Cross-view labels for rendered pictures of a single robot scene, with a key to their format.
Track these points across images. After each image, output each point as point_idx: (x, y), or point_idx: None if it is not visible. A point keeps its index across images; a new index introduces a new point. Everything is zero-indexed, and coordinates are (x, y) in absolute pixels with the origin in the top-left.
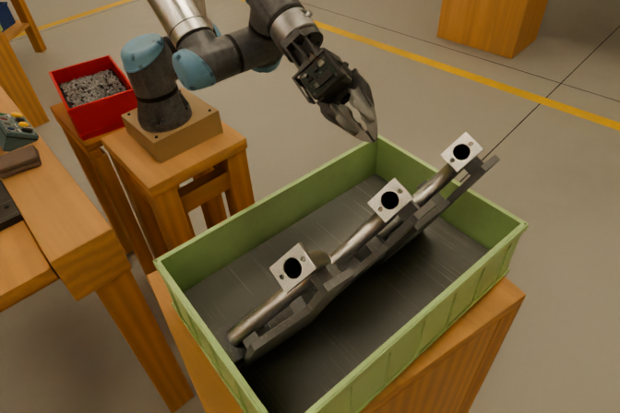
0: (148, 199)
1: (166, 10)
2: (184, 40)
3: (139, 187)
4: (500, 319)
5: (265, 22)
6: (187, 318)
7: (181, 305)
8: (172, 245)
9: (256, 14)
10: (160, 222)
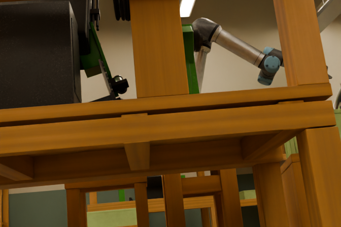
0: (221, 171)
1: (255, 48)
2: (266, 55)
3: (198, 181)
4: None
5: (281, 55)
6: (340, 129)
7: (336, 122)
8: (240, 206)
9: (275, 55)
10: (230, 188)
